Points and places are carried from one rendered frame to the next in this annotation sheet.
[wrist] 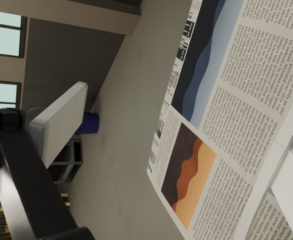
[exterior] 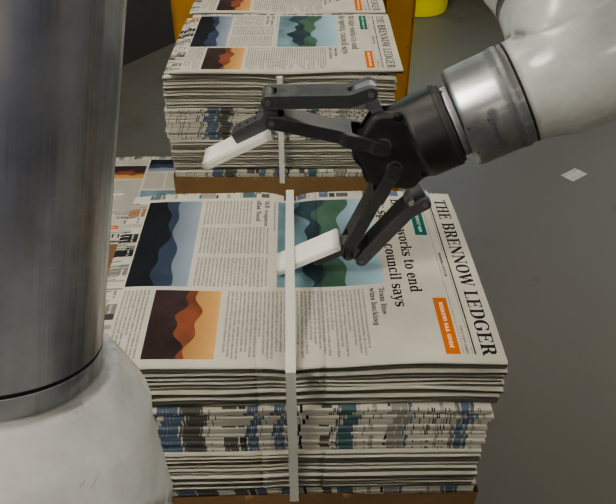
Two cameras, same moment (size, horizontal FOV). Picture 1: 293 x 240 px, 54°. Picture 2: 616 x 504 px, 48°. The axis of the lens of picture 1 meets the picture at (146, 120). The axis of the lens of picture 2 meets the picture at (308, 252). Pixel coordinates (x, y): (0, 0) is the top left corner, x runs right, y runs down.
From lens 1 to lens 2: 69 cm
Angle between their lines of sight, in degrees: 94
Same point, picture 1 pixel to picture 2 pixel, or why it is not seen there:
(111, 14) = not seen: outside the picture
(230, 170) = (242, 293)
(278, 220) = (299, 295)
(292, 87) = (267, 242)
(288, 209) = (318, 250)
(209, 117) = (197, 275)
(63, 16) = not seen: outside the picture
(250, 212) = (291, 276)
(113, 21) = not seen: outside the picture
